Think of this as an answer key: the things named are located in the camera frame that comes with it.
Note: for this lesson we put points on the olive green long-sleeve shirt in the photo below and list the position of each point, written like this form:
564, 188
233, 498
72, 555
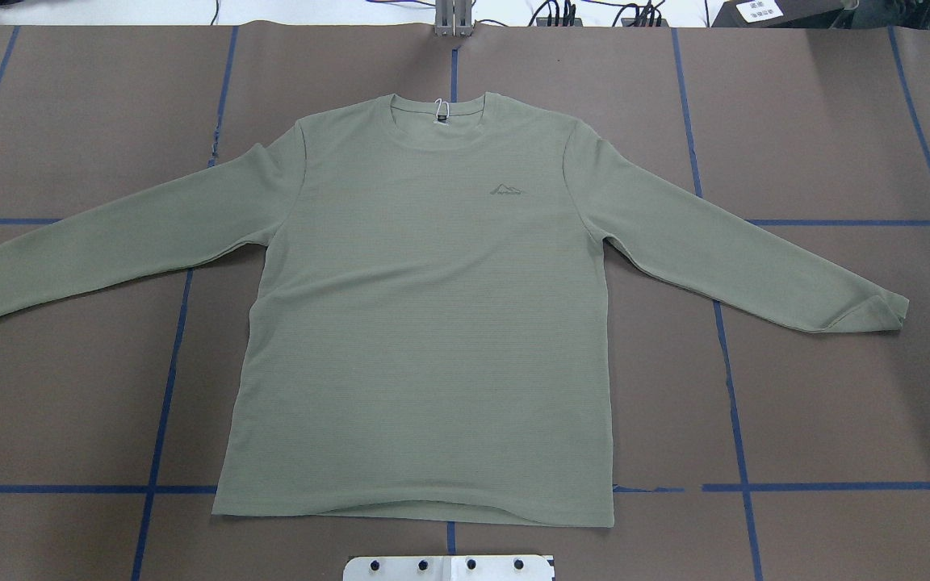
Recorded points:
430, 335

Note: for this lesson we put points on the black box with white label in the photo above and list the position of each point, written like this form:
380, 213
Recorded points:
781, 14

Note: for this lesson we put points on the aluminium frame post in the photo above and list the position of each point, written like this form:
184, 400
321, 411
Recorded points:
453, 18

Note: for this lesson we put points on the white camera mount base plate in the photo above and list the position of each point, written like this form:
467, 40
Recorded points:
451, 567

